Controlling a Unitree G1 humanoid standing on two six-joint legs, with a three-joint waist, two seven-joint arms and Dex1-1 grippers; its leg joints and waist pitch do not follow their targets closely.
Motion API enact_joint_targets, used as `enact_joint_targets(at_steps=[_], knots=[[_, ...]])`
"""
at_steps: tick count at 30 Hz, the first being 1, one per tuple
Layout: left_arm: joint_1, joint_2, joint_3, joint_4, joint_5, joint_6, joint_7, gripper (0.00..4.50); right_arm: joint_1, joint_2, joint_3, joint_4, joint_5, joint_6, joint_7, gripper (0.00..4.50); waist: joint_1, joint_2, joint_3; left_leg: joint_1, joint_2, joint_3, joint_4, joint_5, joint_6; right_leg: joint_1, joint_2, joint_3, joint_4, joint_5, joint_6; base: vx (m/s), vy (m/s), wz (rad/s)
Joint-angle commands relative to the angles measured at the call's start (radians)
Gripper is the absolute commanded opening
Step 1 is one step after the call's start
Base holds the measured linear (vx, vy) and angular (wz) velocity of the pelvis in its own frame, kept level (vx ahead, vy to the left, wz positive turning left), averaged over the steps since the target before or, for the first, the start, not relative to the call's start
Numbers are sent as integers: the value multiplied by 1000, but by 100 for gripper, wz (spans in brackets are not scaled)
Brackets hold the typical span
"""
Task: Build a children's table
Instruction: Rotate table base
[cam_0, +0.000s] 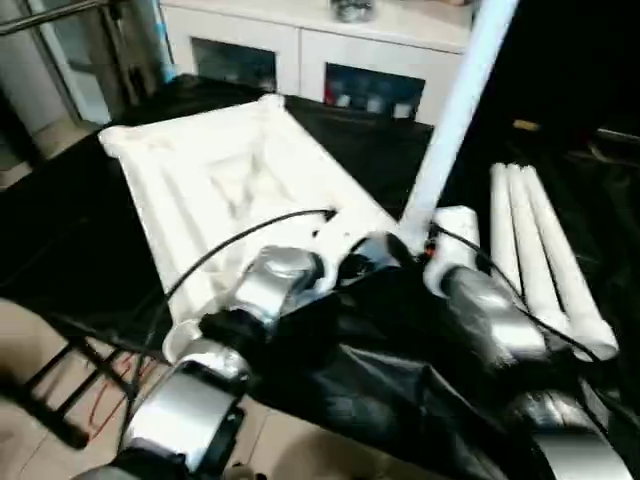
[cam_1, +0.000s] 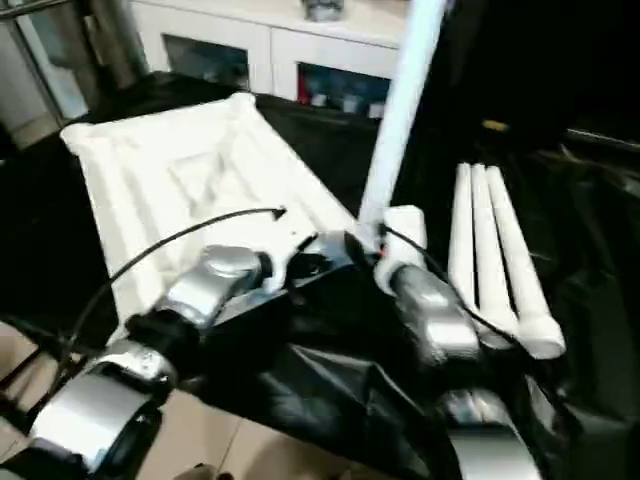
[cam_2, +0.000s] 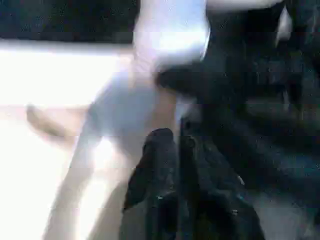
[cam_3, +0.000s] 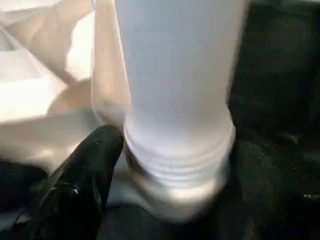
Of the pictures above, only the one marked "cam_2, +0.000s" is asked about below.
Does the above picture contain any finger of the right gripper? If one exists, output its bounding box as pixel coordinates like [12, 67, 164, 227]
[154, 62, 227, 101]

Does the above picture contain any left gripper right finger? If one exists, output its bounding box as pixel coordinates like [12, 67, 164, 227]
[179, 119, 267, 240]

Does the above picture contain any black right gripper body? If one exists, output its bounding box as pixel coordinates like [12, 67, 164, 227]
[206, 0, 320, 101]

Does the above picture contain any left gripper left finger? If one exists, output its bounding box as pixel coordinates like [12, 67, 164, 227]
[121, 127, 179, 240]

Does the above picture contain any white plastic table top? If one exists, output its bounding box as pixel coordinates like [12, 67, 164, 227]
[0, 38, 177, 240]

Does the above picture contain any black plastic mat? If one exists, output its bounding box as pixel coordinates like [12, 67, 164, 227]
[174, 94, 320, 240]

